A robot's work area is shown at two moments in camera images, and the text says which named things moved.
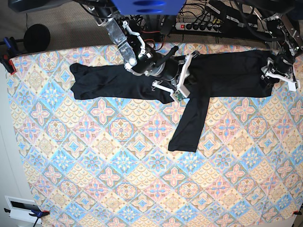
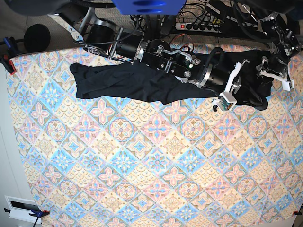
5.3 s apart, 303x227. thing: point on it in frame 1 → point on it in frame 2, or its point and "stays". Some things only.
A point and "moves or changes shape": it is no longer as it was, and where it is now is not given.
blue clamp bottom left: x=38 y=214 stays
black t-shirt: x=231 y=73 moves or changes shape
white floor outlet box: x=20 y=208 stays
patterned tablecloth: x=105 y=162 stays
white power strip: x=209 y=28 stays
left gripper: x=173 y=74 → x=214 y=75
